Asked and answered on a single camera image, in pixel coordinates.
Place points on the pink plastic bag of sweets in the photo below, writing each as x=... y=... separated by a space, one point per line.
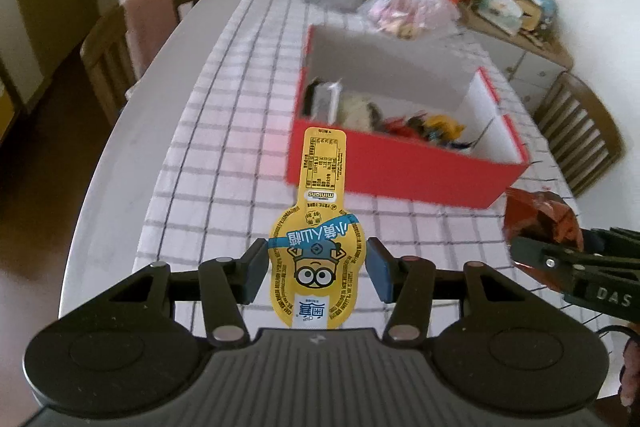
x=410 y=7

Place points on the pink towel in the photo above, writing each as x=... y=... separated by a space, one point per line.
x=147 y=27

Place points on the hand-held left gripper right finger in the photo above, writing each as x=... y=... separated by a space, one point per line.
x=380 y=269

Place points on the person's right hand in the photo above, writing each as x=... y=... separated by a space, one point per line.
x=632 y=372

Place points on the red cardboard box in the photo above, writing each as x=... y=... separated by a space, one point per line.
x=400 y=172

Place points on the blue printed box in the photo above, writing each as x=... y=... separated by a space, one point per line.
x=549 y=7

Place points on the yellow cartoon snack packet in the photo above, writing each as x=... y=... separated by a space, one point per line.
x=320 y=217

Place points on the brown red snack bag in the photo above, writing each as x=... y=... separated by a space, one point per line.
x=540 y=217

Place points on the green tissue box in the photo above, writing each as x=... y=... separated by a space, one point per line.
x=502 y=9

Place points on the yellow blue snack packet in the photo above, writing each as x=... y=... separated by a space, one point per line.
x=445 y=129

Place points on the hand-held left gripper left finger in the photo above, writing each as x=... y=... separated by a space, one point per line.
x=255 y=274

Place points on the cream snack bag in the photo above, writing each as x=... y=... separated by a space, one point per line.
x=357 y=109

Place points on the silver foil snack packet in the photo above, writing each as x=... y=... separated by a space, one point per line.
x=327 y=99

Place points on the wooden chair with towel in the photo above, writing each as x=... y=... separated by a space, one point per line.
x=100 y=57

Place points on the white checkered tablecloth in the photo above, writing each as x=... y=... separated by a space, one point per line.
x=235 y=107

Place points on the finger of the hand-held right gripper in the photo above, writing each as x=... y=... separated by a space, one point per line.
x=610 y=239
x=535 y=252

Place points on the wooden slatted chair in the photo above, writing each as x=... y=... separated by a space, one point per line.
x=585 y=132

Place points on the white cabinet with wooden top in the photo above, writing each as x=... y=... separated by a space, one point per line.
x=530 y=62

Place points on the red checked-edge snack packet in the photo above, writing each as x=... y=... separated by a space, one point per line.
x=400 y=127

